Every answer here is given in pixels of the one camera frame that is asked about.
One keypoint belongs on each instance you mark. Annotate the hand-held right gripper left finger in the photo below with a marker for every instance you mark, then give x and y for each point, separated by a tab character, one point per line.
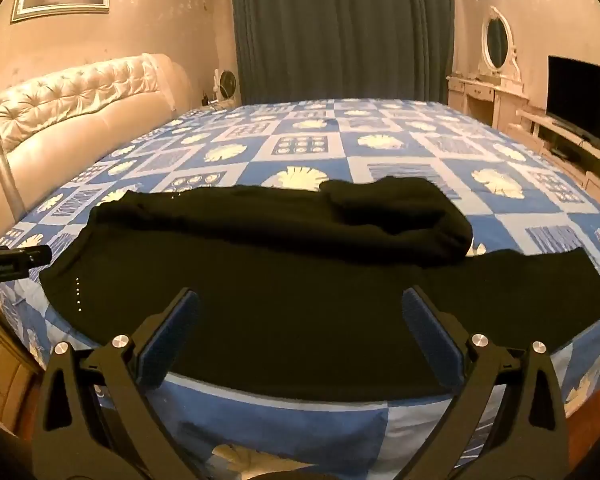
167	340

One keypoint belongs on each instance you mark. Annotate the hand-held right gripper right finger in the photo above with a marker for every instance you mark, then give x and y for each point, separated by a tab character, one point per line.
432	340

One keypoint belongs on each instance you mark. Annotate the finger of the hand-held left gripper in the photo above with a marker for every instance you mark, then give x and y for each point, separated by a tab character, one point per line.
40	256

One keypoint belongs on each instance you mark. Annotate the black pants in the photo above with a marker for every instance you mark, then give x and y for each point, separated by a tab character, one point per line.
280	285

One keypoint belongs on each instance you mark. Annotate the cream bedside cabinet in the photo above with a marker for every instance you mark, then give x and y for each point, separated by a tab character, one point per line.
2	375

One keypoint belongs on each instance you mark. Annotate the cream tufted headboard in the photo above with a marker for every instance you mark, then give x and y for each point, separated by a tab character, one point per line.
80	110

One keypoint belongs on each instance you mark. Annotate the blue patterned bedsheet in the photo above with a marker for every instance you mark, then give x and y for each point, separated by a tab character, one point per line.
405	170

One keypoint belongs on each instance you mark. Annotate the white television stand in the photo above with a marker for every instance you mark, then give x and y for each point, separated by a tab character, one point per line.
570	145

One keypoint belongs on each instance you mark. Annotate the white dressing table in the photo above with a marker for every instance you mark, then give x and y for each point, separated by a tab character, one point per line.
480	95

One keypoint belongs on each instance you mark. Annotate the small white desk fan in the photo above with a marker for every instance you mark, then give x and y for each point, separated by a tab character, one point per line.
226	84

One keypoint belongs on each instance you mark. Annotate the black flat television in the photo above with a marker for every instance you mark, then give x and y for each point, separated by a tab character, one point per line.
580	95

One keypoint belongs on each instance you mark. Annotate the white oval vanity mirror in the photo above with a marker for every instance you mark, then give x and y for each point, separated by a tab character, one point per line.
497	42

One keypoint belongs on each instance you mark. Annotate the dark green curtain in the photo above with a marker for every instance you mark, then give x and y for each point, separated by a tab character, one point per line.
340	30

